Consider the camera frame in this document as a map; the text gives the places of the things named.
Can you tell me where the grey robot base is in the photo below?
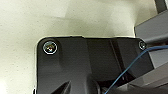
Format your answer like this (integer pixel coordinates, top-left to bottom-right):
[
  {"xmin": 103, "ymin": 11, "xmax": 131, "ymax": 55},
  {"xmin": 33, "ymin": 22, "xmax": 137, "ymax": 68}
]
[{"xmin": 33, "ymin": 35, "xmax": 158, "ymax": 94}]

